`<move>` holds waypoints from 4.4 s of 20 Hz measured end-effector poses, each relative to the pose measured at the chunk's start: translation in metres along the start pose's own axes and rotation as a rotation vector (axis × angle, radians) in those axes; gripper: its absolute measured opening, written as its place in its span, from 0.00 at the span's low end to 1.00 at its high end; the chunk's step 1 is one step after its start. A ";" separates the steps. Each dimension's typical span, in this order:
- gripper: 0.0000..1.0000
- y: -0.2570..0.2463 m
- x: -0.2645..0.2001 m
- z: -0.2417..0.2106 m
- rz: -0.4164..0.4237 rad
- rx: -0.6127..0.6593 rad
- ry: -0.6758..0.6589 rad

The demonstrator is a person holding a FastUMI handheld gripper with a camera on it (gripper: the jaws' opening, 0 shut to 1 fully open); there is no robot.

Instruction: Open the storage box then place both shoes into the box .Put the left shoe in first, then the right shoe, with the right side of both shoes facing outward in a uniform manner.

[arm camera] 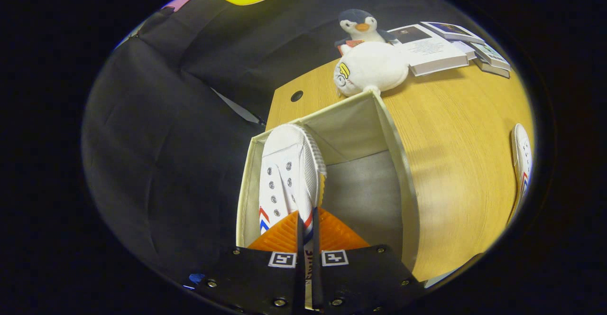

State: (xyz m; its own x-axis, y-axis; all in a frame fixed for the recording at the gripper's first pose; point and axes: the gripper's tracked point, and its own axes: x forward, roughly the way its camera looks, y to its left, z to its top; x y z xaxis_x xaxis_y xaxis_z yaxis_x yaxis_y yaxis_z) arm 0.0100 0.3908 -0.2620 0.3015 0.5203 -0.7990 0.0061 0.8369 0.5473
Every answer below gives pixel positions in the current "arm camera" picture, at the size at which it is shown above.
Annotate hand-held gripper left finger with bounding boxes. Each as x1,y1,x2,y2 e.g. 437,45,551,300
192,211,306,315

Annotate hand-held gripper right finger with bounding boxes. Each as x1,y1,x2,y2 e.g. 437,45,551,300
312,207,425,313

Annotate beige fabric storage box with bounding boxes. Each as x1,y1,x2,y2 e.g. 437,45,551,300
236,90,421,273

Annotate white canvas shoe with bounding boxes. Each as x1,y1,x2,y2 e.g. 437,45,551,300
510,123,533,211
258,123,328,311

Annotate white round plush toy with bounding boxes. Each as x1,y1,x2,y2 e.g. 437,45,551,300
333,41,410,97

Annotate white book with portrait cover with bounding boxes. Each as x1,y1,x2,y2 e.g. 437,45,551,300
388,24,469,77

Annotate navy penguin plush toy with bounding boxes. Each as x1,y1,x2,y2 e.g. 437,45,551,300
334,9,398,50

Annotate plain white book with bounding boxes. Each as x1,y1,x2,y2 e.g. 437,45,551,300
451,40,477,61

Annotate book with blue picture cover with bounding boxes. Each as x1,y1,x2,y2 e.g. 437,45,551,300
420,21,485,45

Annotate book with pale landscape cover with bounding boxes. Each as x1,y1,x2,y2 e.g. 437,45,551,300
469,42,512,71

